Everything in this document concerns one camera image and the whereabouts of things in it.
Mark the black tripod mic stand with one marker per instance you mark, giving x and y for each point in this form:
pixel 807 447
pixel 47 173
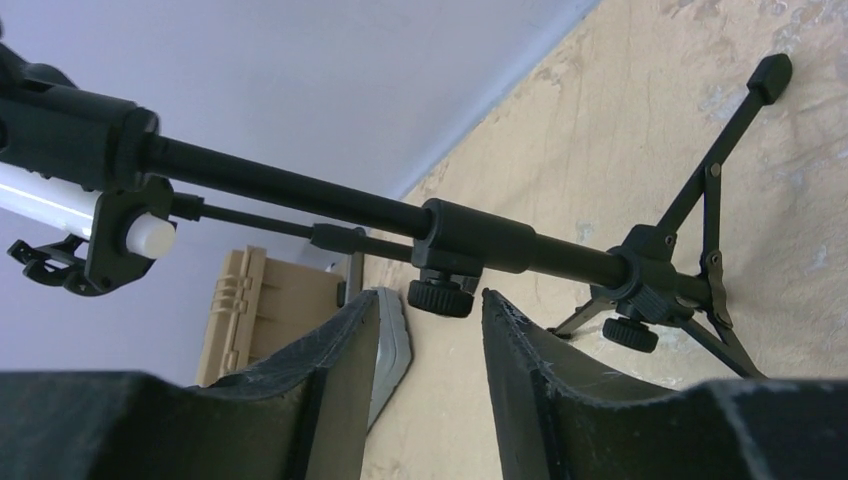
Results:
pixel 668 274

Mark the white microphone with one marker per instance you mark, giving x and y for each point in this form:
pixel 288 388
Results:
pixel 66 206

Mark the black round-base mic stand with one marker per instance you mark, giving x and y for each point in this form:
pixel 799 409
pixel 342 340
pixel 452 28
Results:
pixel 113 239

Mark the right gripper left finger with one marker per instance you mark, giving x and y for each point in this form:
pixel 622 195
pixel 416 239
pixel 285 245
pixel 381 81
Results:
pixel 301 413

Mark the grey plastic case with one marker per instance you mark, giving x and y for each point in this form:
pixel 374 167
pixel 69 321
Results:
pixel 394 354

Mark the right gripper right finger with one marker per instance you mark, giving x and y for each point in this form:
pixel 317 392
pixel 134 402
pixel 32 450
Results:
pixel 561 414

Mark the tan hard case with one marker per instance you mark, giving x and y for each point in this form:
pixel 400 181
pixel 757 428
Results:
pixel 261 305

